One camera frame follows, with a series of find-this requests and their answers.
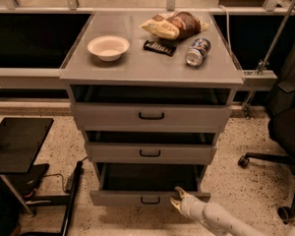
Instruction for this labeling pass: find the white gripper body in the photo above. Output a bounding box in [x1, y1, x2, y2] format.
[180, 195, 207, 220]

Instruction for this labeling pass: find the white paper bowl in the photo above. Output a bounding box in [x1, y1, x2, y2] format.
[88, 35, 130, 62]

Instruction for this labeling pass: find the brown chip bag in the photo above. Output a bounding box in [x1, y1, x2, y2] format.
[141, 12, 209, 40]

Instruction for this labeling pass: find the white cable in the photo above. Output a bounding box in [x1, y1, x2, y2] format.
[217, 4, 235, 59]

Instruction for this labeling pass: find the black office chair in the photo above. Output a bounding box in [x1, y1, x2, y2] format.
[238, 40, 295, 220]

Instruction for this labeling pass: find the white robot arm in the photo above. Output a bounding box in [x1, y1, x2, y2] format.
[170, 187, 266, 236]

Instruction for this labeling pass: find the black snack bar wrapper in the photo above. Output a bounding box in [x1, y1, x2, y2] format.
[144, 40, 176, 56]

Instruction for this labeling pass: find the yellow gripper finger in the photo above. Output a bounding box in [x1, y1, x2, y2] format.
[170, 198, 181, 211]
[175, 187, 188, 199]

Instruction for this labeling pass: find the black side table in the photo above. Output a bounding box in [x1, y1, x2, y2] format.
[0, 117, 54, 217]

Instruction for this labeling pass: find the grey middle drawer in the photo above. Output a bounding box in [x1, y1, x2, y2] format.
[85, 143, 217, 165]

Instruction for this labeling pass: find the blue soda can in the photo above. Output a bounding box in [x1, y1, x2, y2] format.
[185, 37, 210, 67]

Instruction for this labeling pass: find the grey bottom drawer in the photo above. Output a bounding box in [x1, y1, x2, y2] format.
[90, 163, 210, 207]

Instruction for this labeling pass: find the grey drawer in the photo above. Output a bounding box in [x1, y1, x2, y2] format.
[71, 103, 231, 133]
[90, 163, 210, 207]
[85, 143, 217, 165]

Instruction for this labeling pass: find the black floor stand bar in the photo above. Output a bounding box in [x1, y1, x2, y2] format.
[21, 160, 84, 236]

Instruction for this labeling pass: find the grey top drawer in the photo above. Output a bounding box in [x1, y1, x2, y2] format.
[71, 103, 231, 133]

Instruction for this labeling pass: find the grey drawer cabinet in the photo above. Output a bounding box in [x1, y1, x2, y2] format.
[58, 10, 245, 169]

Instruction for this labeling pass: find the grey rail bench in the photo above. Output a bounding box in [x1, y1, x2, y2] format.
[0, 6, 288, 91]

